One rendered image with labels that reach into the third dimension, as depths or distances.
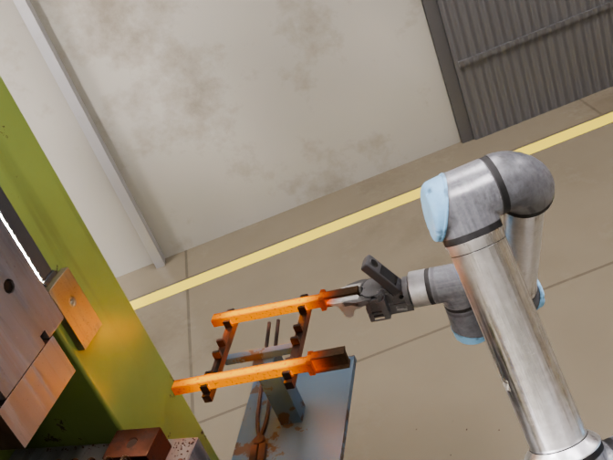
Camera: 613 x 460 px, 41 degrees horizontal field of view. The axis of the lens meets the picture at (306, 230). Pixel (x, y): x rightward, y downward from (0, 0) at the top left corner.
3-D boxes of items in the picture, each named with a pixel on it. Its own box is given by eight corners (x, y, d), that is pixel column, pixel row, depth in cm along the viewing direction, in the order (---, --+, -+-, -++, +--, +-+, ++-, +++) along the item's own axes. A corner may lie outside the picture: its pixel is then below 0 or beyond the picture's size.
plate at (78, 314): (102, 323, 191) (67, 266, 183) (85, 350, 184) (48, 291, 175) (95, 324, 191) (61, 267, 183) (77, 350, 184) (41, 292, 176)
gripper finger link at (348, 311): (332, 324, 206) (367, 317, 203) (324, 306, 203) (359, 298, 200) (333, 316, 208) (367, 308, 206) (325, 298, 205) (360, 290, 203)
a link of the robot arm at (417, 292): (422, 283, 193) (424, 259, 201) (403, 287, 195) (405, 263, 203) (432, 312, 198) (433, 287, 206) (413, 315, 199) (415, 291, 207)
